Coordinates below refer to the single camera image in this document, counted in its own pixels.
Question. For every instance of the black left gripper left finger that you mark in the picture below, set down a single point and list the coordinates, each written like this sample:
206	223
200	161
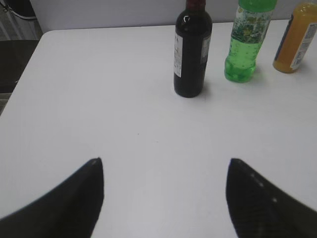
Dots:
70	210

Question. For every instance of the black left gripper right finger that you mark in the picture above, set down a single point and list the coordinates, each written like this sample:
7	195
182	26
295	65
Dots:
259	209

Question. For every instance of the dark red wine bottle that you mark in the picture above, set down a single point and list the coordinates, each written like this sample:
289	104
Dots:
193	30

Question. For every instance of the green plastic soda bottle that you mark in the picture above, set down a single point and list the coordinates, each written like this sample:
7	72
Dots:
249	30

